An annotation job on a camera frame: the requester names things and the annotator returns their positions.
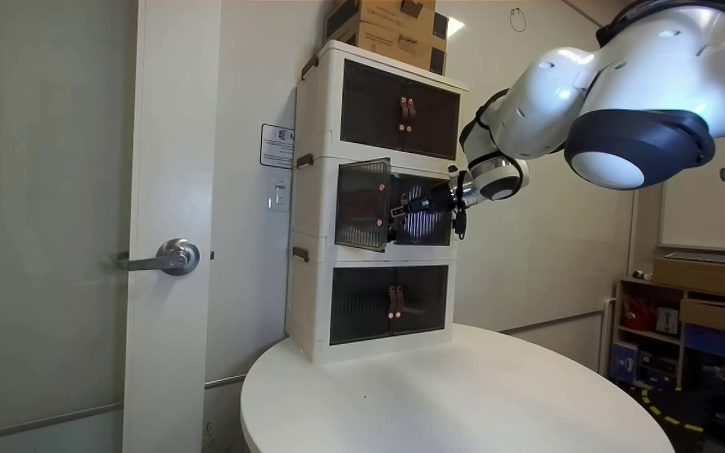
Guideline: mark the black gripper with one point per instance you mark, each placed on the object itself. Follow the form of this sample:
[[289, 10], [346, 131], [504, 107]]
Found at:
[[438, 202]]

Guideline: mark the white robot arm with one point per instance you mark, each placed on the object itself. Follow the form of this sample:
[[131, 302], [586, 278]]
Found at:
[[649, 75]]

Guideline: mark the wooden shelf unit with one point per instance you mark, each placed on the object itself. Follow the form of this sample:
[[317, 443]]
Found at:
[[617, 317]]

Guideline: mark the white stacked storage cabinet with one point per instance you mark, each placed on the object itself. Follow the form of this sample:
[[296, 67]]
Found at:
[[316, 210]]

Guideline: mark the brown cabinet side latch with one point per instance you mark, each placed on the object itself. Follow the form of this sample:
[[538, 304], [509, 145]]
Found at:
[[306, 160], [301, 253], [310, 67]]

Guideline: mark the white door with glass panel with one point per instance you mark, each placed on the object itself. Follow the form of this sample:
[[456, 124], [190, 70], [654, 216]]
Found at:
[[175, 126]]

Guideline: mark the red storage item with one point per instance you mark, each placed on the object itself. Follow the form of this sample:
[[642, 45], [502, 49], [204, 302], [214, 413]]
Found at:
[[637, 316]]

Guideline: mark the tall blue box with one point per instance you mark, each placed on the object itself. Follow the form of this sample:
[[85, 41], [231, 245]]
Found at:
[[625, 360]]

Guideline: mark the small grey box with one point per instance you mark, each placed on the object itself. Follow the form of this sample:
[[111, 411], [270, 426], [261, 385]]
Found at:
[[669, 319]]

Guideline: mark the flat wide cardboard box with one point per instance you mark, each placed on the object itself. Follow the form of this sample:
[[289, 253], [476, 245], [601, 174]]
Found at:
[[704, 274]]

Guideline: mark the small brown cardboard box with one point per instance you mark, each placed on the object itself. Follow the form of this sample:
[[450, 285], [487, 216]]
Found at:
[[706, 316]]

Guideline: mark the wide blue box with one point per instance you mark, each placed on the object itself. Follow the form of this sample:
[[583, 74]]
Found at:
[[706, 343]]

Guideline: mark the white wall switch plate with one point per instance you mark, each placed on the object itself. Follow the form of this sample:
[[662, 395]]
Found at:
[[278, 197]]

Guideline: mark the white wall sign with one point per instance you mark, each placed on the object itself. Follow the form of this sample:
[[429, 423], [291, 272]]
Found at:
[[278, 147]]

